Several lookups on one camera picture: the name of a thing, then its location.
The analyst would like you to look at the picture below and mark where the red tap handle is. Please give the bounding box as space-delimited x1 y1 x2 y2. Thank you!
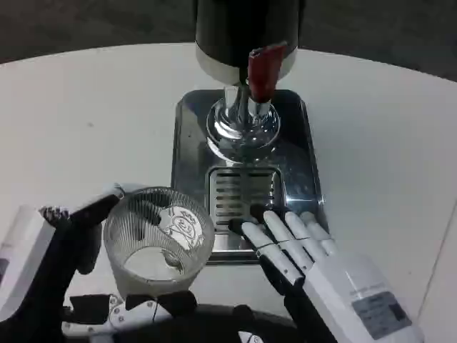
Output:
246 41 288 104

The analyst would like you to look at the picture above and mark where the black drink dispenser chrome stand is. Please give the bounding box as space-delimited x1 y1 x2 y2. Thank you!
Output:
194 0 305 155

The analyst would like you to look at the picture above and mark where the slotted steel drain grid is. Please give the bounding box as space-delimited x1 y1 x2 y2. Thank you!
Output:
209 166 286 230

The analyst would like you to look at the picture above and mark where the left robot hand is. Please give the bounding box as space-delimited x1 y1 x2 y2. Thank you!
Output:
0 182 199 343

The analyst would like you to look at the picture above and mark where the steel drip tray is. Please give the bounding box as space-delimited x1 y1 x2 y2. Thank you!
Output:
170 89 328 266

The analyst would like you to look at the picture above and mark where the clear ribbed glass cup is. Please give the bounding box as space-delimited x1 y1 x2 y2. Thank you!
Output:
103 186 216 300

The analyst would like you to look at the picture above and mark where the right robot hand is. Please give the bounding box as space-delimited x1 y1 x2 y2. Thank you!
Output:
227 203 426 343

